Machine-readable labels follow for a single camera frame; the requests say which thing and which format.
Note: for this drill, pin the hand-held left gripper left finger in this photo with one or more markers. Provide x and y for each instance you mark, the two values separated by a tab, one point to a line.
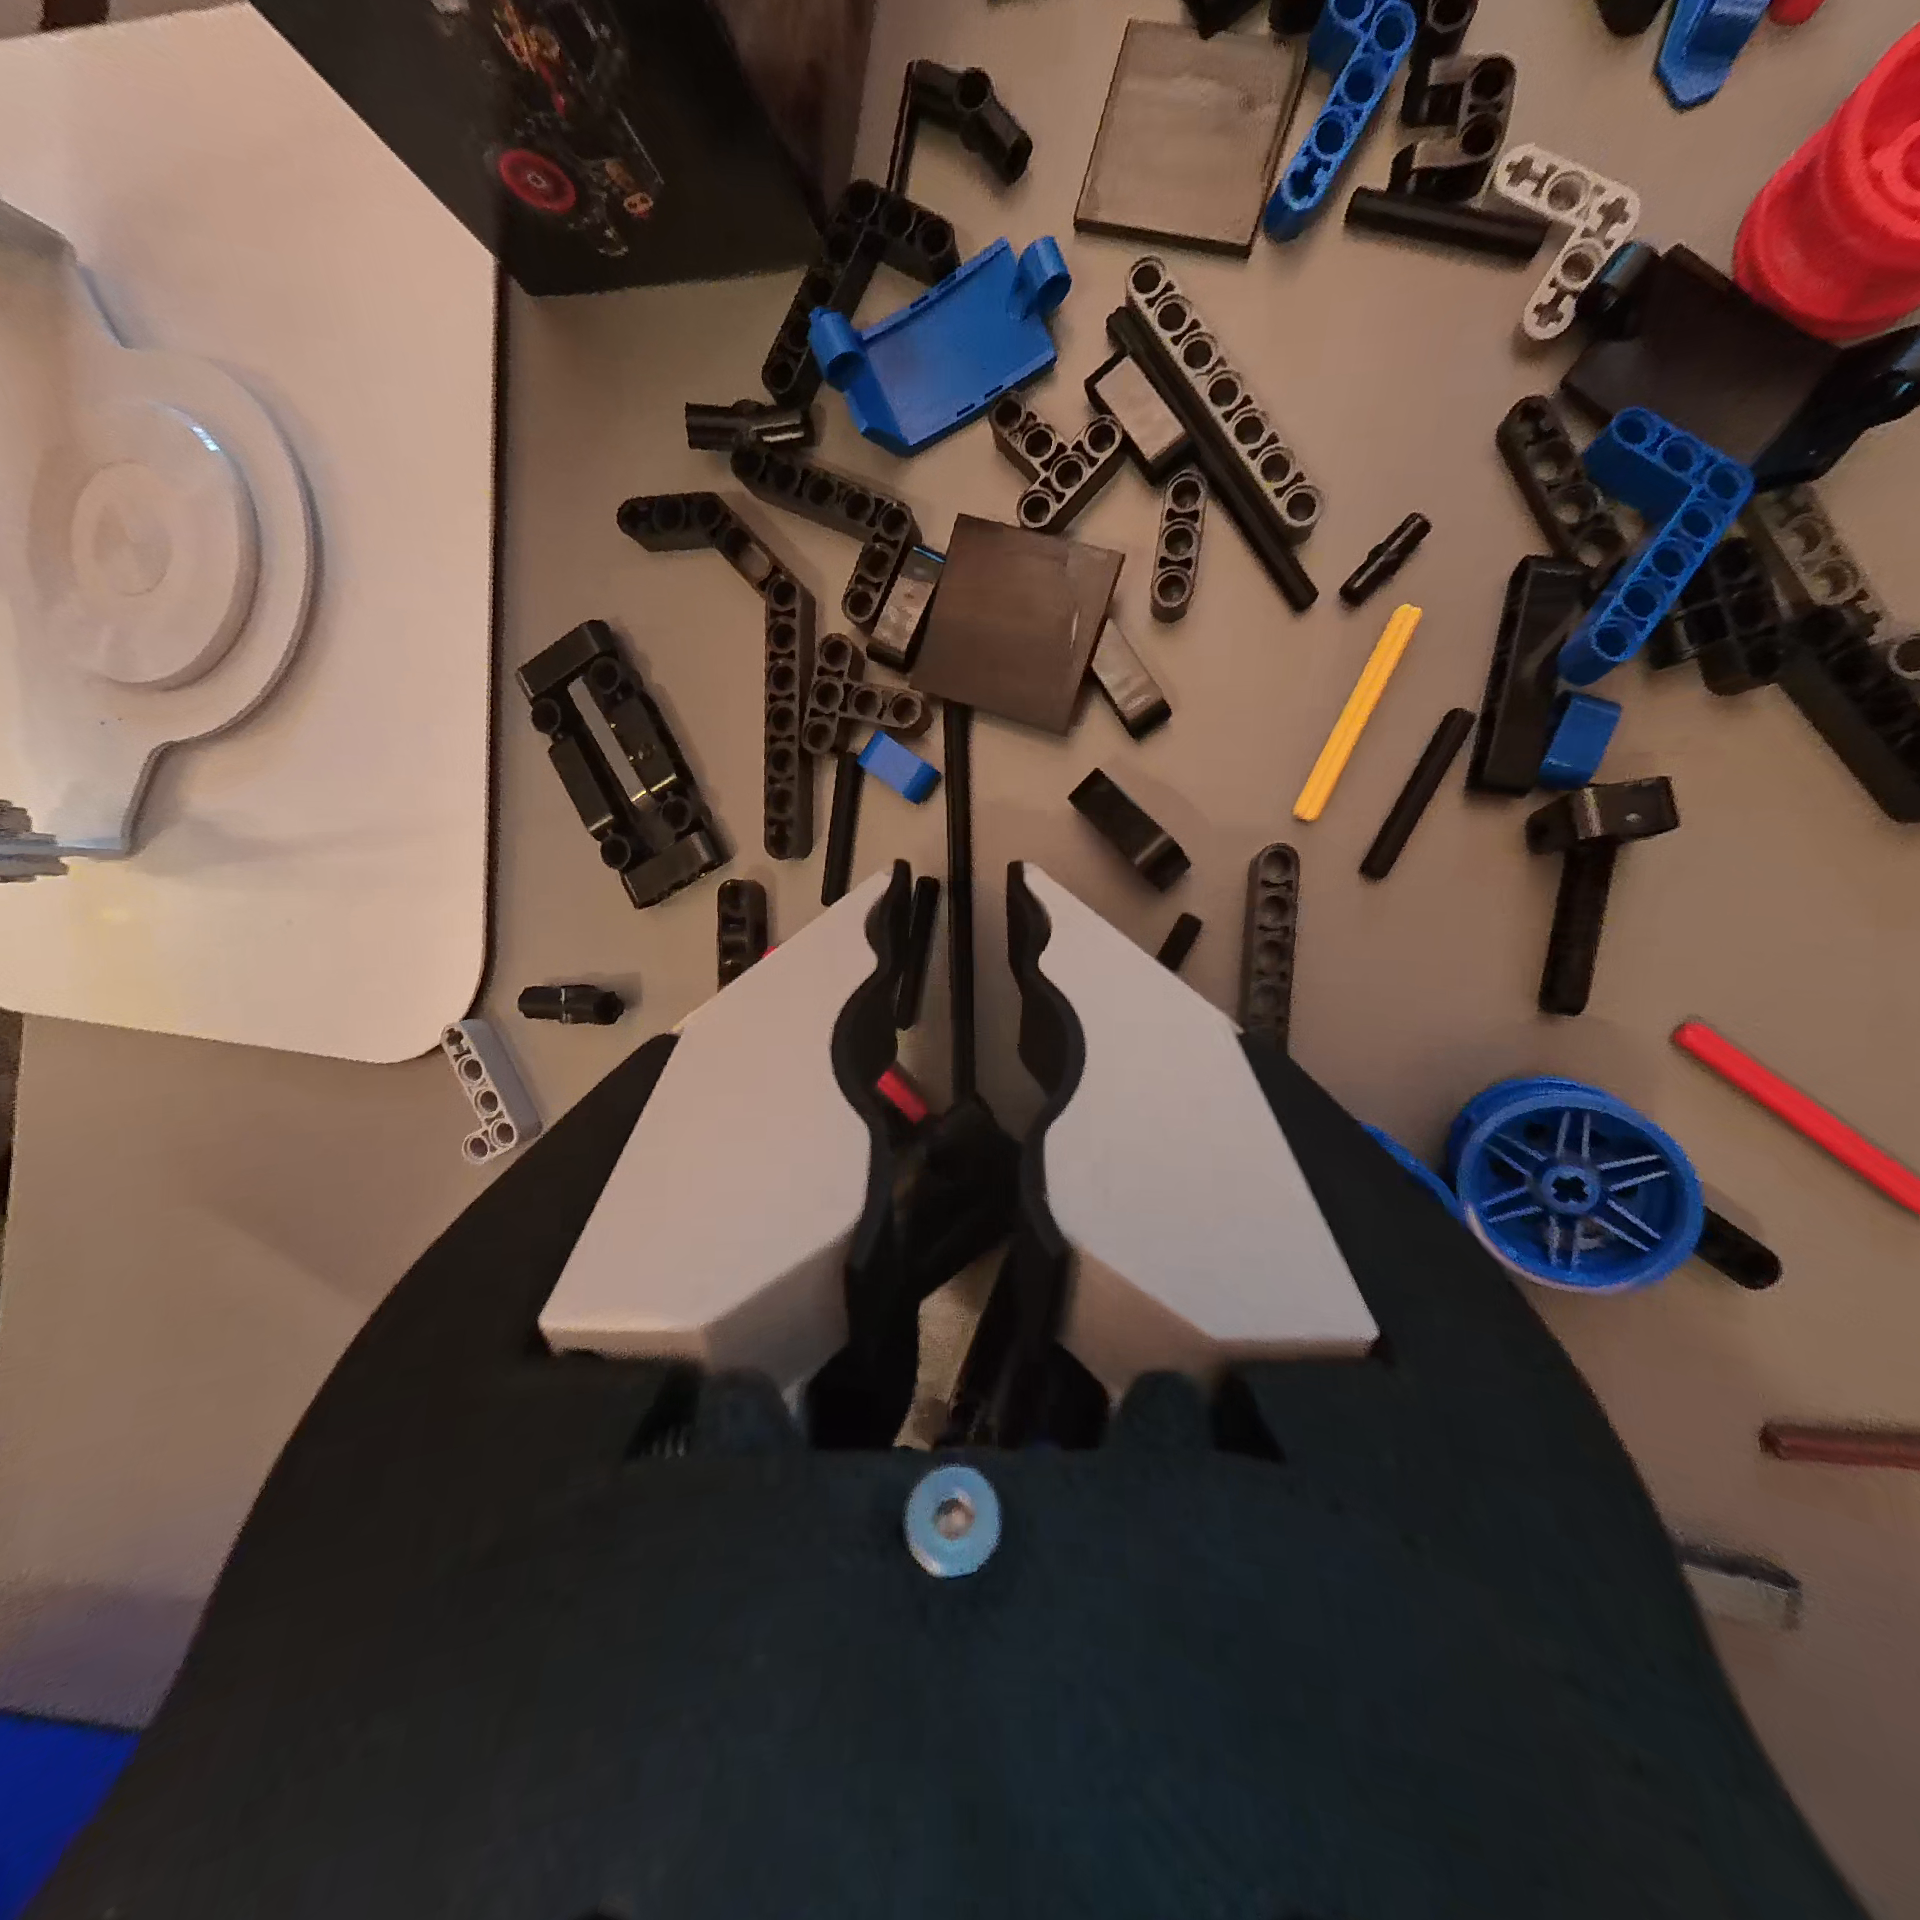
706	1201

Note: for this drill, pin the black flat square tile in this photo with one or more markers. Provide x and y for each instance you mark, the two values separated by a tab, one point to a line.
1020	623
1186	135

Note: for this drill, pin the blue fender bracket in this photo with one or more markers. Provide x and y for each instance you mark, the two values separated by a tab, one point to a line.
946	361

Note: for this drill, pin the small red axle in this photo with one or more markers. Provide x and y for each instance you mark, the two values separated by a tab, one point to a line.
905	1097

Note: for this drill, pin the black hinged panel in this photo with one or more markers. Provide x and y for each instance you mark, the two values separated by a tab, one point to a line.
1710	361

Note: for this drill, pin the blue spoked toy wheel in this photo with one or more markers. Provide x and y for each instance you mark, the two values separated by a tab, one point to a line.
1577	1185

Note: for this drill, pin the light grey small L-beam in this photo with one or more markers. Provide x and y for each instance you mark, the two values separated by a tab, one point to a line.
487	1097

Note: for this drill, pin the red toy wheel hub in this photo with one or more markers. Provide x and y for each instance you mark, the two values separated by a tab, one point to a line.
1830	196

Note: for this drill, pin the grey seven-hole beam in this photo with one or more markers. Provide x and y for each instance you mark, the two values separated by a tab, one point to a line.
1231	406

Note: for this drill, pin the short black axle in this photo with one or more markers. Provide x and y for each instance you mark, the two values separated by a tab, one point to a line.
918	955
1442	225
1419	796

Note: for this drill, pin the blue angled beam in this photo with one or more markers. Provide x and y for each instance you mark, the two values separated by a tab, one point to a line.
1666	541

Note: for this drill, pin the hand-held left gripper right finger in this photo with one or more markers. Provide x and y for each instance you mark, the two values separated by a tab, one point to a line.
1215	1201

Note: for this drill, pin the thin black axle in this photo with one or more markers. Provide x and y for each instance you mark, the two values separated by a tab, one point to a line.
962	902

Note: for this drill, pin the black rectangular frame piece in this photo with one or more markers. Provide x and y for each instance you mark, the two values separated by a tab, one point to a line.
622	765

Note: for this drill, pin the white booklet stand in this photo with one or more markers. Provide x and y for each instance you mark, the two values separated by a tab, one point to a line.
375	675

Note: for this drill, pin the light grey cross-hole L-beam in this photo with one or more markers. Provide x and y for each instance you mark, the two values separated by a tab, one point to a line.
1590	212

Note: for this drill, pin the black bent crank piece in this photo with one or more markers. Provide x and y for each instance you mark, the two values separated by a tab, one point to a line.
962	114

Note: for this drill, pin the brown axle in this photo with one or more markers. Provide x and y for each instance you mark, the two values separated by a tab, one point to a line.
1845	1444

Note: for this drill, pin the small blue L-beam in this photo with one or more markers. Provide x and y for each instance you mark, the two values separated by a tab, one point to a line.
1342	130

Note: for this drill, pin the pile of black toy beams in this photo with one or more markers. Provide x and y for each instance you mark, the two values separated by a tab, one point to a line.
780	675

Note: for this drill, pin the blue curved slope piece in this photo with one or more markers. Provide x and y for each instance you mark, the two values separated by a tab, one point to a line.
1703	54

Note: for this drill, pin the black axle connector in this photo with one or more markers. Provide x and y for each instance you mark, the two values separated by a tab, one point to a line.
962	1201

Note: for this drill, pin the black connector pin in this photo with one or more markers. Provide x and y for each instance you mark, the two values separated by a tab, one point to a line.
571	1002

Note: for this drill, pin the short yellow axle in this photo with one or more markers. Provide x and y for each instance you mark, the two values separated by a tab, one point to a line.
1358	715

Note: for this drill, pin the black toy set box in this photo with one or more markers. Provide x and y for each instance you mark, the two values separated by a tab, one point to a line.
630	119

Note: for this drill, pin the black T-shaped axle piece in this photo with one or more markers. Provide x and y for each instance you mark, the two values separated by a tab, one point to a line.
1590	855

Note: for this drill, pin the dark grey L-beam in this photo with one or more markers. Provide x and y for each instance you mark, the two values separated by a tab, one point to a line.
1465	130

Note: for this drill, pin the small blue connector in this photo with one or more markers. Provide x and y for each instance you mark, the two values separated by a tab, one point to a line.
901	770

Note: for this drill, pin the blue plastic bin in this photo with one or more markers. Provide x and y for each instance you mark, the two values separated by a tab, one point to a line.
54	1801

